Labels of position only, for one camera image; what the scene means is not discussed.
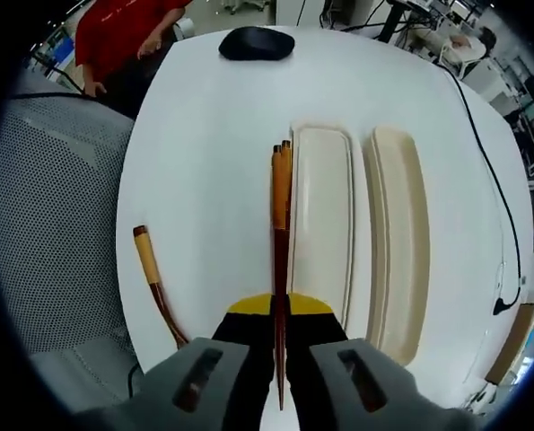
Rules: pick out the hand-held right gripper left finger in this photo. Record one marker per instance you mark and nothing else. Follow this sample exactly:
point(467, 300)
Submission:
point(244, 359)

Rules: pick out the beige cutlery case lid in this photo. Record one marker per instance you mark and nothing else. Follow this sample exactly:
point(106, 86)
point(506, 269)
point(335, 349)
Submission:
point(322, 215)

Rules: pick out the black computer mouse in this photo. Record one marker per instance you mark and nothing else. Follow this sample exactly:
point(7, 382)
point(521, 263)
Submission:
point(255, 44)

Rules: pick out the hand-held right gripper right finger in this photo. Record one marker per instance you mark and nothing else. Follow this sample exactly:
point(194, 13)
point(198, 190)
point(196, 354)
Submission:
point(316, 359)

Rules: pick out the brown chopstick utensil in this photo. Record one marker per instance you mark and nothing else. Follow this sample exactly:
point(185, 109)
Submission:
point(276, 193)
point(286, 188)

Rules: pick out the grey mesh office chair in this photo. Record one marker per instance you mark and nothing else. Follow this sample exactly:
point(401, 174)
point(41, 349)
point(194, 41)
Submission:
point(55, 215)

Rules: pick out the beige cutlery case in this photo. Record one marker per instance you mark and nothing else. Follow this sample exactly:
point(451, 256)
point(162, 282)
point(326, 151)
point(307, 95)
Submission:
point(396, 233)

